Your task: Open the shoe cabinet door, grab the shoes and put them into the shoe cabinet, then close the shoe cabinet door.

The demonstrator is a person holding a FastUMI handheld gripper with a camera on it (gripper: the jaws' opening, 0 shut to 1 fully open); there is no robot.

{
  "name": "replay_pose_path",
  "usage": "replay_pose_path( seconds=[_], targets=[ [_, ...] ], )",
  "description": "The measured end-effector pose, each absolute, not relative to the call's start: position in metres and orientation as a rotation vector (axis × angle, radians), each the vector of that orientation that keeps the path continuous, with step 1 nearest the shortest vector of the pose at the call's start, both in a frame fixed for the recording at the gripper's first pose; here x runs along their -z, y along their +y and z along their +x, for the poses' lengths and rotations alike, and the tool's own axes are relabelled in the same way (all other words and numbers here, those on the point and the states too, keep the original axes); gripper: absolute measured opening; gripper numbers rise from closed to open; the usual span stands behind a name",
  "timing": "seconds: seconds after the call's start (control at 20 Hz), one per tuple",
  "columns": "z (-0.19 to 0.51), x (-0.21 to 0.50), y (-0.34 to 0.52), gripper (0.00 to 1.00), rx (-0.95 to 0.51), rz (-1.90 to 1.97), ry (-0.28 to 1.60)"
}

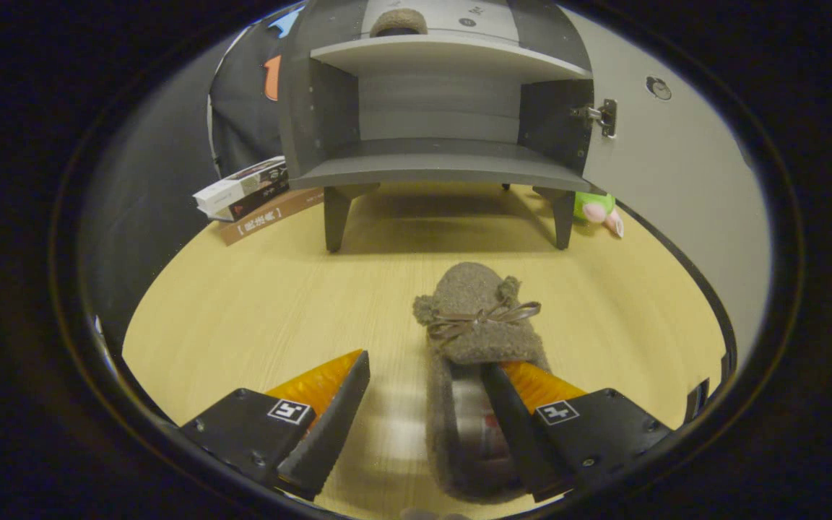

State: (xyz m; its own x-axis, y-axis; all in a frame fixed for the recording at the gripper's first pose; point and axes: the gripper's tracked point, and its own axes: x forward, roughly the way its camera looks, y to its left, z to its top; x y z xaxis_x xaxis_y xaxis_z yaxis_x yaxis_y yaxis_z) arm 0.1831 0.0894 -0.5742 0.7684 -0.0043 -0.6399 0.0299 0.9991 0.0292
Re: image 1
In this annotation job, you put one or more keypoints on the grey shoe cabinet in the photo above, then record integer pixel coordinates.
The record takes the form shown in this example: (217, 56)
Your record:
(430, 166)

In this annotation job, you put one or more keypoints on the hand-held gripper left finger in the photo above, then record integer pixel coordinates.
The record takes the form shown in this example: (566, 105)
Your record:
(329, 433)

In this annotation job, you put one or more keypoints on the brown fuzzy shoe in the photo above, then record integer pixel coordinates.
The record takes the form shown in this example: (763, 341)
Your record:
(398, 20)
(474, 289)

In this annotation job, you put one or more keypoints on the dark book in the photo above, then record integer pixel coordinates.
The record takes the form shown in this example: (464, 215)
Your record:
(257, 204)

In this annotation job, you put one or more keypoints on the brown book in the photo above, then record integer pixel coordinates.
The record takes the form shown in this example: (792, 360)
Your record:
(264, 220)

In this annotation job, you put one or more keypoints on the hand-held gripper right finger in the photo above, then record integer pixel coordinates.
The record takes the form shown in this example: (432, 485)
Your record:
(524, 440)

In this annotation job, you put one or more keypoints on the green and pink plush toy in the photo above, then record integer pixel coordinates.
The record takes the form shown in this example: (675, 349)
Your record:
(593, 206)

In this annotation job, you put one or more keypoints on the black backdrop cloth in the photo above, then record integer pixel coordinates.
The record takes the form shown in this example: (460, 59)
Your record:
(141, 217)

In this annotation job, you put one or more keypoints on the metal door hinge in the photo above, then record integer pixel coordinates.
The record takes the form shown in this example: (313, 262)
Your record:
(604, 115)

